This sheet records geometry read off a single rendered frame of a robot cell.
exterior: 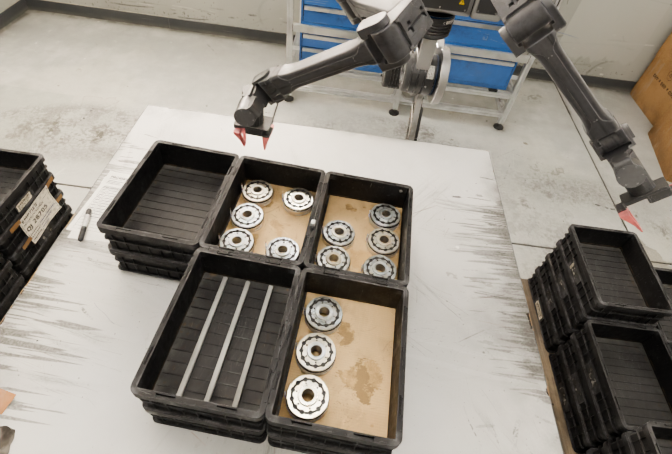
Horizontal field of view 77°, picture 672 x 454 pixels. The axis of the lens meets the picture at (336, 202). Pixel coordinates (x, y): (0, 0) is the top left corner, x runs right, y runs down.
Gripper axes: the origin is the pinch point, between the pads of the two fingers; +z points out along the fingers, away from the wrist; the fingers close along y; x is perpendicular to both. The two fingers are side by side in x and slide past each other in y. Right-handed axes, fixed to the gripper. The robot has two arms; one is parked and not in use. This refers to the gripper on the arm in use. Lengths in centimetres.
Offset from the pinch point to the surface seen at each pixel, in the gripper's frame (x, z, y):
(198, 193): -3.1, 23.5, -19.7
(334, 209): 0.7, 23.1, 27.1
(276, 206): -2.7, 23.2, 7.5
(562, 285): 19, 65, 130
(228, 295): -38.6, 23.5, 2.6
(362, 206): 4.4, 23.0, 36.4
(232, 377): -60, 23, 11
